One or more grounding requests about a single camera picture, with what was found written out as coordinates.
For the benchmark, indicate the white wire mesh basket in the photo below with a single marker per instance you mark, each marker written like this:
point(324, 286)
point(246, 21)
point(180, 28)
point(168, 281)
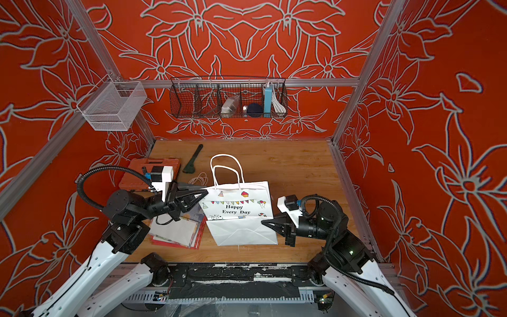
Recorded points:
point(112, 106)

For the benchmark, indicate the silver pouch in basket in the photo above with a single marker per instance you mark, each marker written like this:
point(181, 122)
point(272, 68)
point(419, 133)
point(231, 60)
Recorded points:
point(230, 107)

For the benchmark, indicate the light blue box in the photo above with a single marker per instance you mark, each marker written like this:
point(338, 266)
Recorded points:
point(268, 95)

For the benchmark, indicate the dark green scraper tool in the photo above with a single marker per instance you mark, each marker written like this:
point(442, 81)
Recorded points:
point(190, 166)

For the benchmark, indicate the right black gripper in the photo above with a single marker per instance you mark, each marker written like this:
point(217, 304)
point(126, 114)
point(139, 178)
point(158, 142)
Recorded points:
point(285, 226)

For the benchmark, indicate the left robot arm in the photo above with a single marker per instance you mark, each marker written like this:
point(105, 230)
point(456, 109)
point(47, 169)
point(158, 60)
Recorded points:
point(127, 213)

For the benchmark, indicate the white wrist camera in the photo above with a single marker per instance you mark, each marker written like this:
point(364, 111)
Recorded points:
point(160, 178)
point(291, 206)

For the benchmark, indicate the white paper bag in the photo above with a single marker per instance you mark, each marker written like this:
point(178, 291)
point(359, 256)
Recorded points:
point(235, 211)

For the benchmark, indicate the floral patterned paper bag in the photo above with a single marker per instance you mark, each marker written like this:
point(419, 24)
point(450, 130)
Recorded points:
point(182, 232)

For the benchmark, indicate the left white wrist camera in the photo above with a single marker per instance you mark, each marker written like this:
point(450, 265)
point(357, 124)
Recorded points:
point(160, 178)

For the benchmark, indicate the dark blue round object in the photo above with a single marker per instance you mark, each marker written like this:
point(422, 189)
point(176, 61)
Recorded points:
point(255, 110)

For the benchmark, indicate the red RICH paper bag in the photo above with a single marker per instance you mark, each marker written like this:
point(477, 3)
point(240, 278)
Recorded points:
point(160, 242)

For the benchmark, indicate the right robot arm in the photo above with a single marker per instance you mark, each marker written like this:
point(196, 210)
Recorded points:
point(345, 264)

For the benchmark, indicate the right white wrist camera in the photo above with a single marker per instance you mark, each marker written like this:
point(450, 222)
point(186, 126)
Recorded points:
point(291, 206)

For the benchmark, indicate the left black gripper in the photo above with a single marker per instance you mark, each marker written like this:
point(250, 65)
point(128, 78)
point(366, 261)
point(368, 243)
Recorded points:
point(174, 209)

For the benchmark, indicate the black wire wall basket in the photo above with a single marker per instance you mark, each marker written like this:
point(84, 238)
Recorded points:
point(203, 98)

